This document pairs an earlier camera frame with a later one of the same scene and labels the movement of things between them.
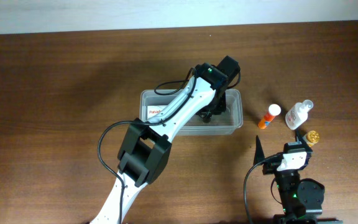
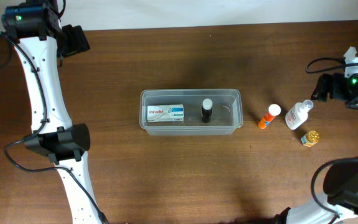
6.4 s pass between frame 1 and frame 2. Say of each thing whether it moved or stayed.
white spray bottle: stayed
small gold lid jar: stayed
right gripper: moved
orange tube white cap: stayed
